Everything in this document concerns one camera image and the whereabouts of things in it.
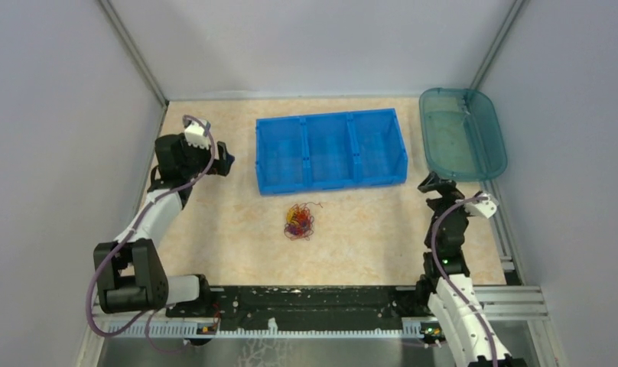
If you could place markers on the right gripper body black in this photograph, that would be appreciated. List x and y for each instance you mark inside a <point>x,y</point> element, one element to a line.
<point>448,191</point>

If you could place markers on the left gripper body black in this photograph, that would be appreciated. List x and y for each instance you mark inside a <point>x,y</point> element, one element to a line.
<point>218,166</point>

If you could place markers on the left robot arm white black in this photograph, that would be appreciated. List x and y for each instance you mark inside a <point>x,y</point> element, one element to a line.
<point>129,273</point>

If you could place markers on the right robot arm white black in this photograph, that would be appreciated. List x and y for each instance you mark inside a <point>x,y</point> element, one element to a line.
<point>446,287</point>

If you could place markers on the teal translucent plastic tray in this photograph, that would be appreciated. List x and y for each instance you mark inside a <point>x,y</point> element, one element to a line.
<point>462,138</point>

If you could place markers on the blue three-compartment plastic bin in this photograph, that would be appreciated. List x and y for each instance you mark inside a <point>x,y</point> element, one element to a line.
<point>329,151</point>

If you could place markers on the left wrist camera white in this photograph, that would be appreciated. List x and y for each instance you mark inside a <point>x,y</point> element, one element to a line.
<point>196,132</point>

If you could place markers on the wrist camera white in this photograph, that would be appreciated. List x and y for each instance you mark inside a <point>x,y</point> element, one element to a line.
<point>483,205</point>
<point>196,132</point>

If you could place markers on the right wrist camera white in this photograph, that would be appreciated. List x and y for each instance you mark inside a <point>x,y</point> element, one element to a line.
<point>483,205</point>

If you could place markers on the aluminium rail right side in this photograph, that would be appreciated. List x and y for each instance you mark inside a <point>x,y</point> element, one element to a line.
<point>496,265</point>

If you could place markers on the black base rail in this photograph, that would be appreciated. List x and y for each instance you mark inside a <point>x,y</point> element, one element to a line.
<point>306,308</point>

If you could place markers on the white slotted cable duct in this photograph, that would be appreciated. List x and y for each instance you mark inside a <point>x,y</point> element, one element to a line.
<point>192,329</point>

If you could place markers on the aluminium frame post left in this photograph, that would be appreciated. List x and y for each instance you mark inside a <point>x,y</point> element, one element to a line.
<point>128,43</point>

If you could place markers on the aluminium frame post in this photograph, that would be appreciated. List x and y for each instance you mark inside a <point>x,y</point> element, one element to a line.
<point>128,43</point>
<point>515,10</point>

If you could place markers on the aluminium frame post right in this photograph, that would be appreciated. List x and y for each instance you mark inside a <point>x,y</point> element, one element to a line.
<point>515,10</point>

